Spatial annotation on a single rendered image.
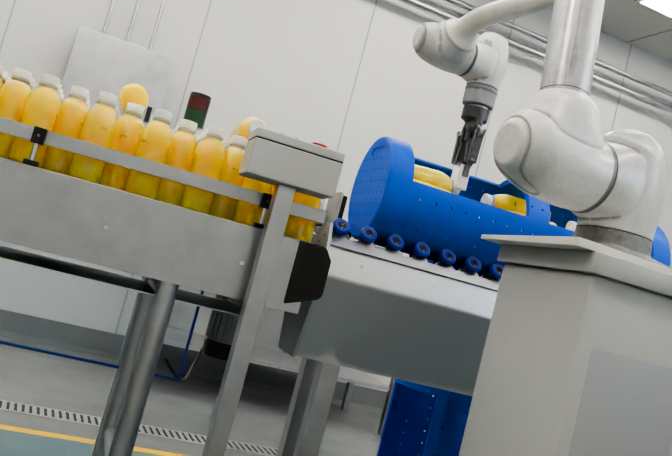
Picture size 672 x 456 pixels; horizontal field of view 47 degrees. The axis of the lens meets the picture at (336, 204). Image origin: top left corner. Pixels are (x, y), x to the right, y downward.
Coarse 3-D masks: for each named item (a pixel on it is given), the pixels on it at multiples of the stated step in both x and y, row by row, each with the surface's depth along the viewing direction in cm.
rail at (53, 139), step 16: (0, 128) 160; (16, 128) 160; (32, 128) 161; (48, 144) 162; (64, 144) 163; (80, 144) 164; (112, 160) 166; (128, 160) 167; (144, 160) 168; (160, 176) 169; (176, 176) 170; (192, 176) 171; (224, 192) 173; (240, 192) 174; (256, 192) 175; (304, 208) 178
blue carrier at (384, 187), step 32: (384, 160) 198; (416, 160) 216; (352, 192) 216; (384, 192) 192; (416, 192) 193; (448, 192) 196; (480, 192) 225; (512, 192) 223; (352, 224) 208; (384, 224) 195; (416, 224) 195; (448, 224) 197; (480, 224) 199; (512, 224) 201; (544, 224) 204; (480, 256) 203
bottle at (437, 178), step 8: (416, 168) 206; (424, 168) 207; (416, 176) 205; (424, 176) 206; (432, 176) 207; (440, 176) 208; (448, 176) 210; (432, 184) 207; (440, 184) 207; (448, 184) 208
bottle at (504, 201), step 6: (498, 198) 214; (504, 198) 214; (510, 198) 214; (516, 198) 215; (492, 204) 213; (498, 204) 213; (504, 204) 213; (510, 204) 213; (516, 204) 214; (522, 204) 215; (516, 210) 214; (522, 210) 214
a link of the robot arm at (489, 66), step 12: (480, 36) 215; (492, 36) 212; (480, 48) 209; (492, 48) 211; (504, 48) 212; (480, 60) 209; (492, 60) 210; (504, 60) 212; (468, 72) 210; (480, 72) 210; (492, 72) 210; (504, 72) 213; (492, 84) 211
